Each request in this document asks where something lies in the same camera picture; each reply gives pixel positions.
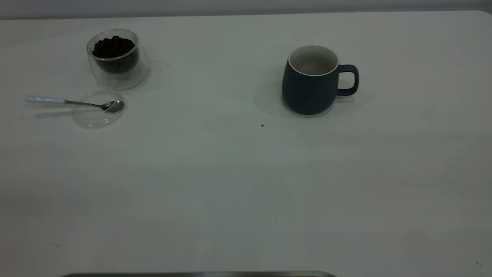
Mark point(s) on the dark grey ceramic mug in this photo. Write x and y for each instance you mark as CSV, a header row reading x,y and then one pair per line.
x,y
307,92

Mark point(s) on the double-walled clear glass cup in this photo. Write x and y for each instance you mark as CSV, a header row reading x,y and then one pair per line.
x,y
115,79

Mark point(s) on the dark roasted coffee beans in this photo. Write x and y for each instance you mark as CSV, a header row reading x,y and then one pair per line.
x,y
114,48

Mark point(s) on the clear glass saucer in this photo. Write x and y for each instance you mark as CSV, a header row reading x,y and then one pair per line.
x,y
92,117

